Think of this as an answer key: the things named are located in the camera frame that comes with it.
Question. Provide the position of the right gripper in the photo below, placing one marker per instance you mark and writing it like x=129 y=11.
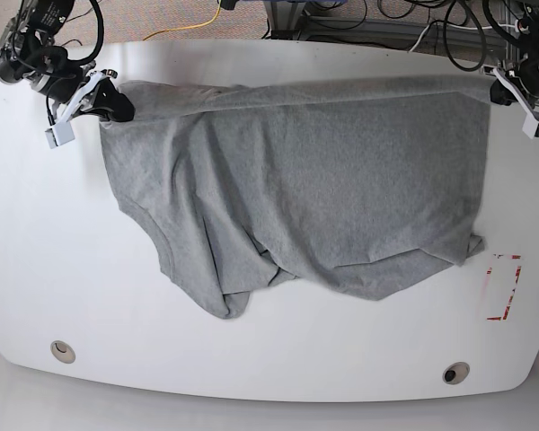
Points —
x=108 y=103

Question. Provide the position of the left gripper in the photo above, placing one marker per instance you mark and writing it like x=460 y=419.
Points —
x=515 y=85

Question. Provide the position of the grey t-shirt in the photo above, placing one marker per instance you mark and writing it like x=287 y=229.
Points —
x=367 y=187

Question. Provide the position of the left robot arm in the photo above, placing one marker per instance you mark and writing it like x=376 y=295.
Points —
x=522 y=35

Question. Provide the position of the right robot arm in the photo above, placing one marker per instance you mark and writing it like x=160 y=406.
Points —
x=28 y=51

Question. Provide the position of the red tape rectangle marking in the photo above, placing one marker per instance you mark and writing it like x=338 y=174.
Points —
x=502 y=279

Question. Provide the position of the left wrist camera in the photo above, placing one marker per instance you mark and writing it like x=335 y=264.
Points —
x=531 y=127

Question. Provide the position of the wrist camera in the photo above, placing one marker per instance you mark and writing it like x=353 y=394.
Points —
x=531 y=127
x=59 y=134

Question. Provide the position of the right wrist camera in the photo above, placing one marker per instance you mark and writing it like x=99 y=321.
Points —
x=59 y=134

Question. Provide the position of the aluminium frame rail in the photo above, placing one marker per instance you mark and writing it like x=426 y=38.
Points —
x=411 y=26

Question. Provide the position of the left table cable grommet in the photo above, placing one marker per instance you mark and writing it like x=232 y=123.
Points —
x=62 y=352

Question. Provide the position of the table cable grommet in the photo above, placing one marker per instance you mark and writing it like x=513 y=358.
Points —
x=456 y=373
x=62 y=352

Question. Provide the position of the right table cable grommet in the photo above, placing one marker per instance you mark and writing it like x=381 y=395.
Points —
x=456 y=373

